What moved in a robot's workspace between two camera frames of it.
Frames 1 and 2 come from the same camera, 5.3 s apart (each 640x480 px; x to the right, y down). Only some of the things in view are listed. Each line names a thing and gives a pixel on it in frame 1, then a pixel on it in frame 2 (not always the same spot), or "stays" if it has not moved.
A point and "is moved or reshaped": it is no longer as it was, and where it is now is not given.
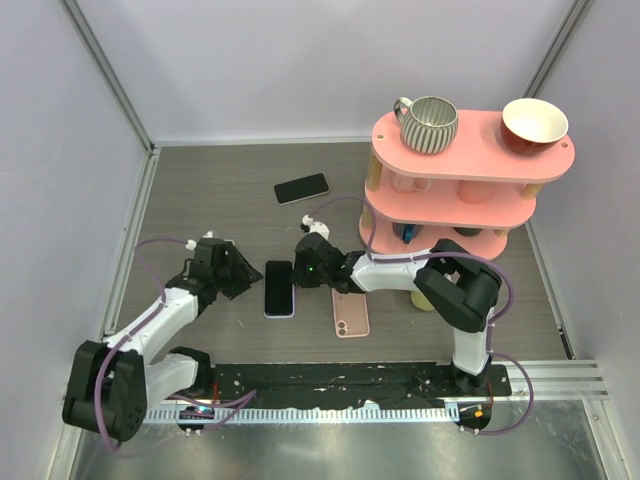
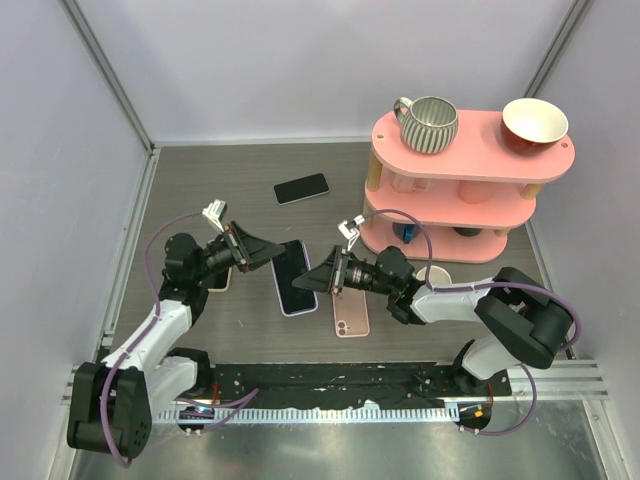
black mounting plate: [283, 384] stays
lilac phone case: [277, 316] to [287, 266]
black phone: [278, 290] is moved or reshaped
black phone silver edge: [301, 188] stays
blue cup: [406, 231] stays
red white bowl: [532, 126] stays
